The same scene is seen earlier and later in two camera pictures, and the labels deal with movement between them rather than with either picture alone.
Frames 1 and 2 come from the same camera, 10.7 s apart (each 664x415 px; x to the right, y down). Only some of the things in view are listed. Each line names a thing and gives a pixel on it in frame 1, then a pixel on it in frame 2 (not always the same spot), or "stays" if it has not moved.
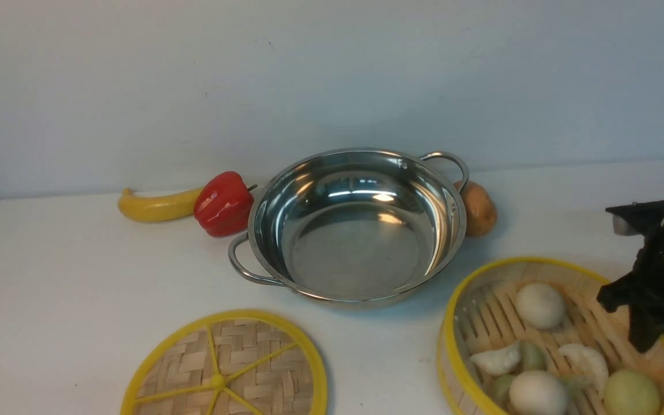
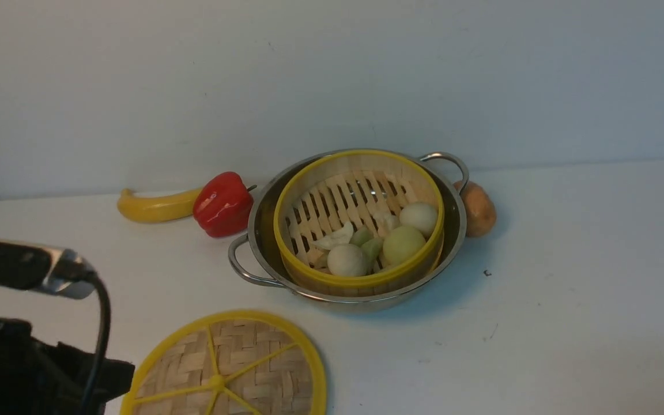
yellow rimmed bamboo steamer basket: (527, 336) to (358, 221)
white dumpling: (596, 374) to (387, 221)
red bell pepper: (224, 205) stays
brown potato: (481, 211) stays
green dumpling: (532, 357) to (360, 237)
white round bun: (540, 306) to (420, 216)
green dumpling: (503, 384) to (372, 249)
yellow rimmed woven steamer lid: (232, 362) stays
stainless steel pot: (355, 227) stays
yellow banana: (134, 208) stays
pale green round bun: (630, 392) to (401, 244)
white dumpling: (501, 361) to (340, 236)
